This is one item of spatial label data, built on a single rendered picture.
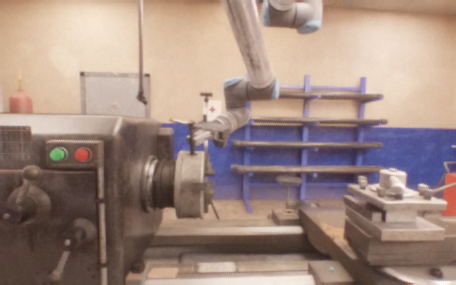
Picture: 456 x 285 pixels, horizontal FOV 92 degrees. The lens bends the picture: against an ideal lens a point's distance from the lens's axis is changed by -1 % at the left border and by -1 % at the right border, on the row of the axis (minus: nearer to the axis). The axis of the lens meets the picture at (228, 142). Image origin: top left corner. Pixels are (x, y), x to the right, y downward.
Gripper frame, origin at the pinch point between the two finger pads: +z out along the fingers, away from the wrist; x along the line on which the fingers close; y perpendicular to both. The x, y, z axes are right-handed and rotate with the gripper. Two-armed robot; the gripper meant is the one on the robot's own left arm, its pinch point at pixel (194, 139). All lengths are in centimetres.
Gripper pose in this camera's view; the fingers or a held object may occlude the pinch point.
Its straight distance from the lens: 79.4
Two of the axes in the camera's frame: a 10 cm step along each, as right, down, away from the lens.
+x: 8.3, 2.5, -5.0
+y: 0.1, -9.0, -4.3
